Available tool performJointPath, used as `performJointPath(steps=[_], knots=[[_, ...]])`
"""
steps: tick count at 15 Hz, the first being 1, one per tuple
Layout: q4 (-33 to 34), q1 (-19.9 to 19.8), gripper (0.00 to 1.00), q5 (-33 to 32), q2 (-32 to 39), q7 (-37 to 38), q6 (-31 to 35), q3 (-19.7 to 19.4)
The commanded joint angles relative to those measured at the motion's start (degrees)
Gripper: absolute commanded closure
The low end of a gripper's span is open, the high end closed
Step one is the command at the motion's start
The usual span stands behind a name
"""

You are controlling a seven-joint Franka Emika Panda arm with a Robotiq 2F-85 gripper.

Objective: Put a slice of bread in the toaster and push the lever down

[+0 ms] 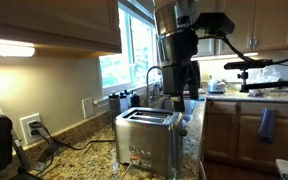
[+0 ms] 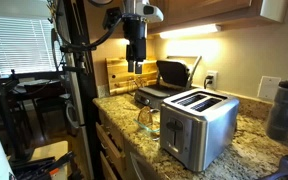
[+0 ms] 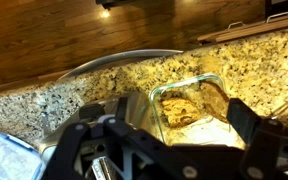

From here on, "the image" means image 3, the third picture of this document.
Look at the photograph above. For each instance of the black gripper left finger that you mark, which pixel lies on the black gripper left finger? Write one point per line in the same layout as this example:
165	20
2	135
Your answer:
122	110

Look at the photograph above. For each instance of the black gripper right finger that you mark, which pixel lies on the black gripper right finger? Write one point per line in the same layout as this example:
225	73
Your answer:
244	120

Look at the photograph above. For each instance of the stainless steel two-slot toaster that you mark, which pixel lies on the stainless steel two-slot toaster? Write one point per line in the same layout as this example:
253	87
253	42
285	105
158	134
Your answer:
137	110

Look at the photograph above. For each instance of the clear glass food container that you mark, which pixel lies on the clear glass food container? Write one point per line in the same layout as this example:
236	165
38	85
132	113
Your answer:
197	133

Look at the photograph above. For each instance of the wooden drawer front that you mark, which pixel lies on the wooden drawer front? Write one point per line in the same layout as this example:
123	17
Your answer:
250	31

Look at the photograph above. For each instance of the blue-rimmed plastic container lid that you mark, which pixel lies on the blue-rimmed plastic container lid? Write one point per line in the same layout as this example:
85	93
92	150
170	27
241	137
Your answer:
7	160

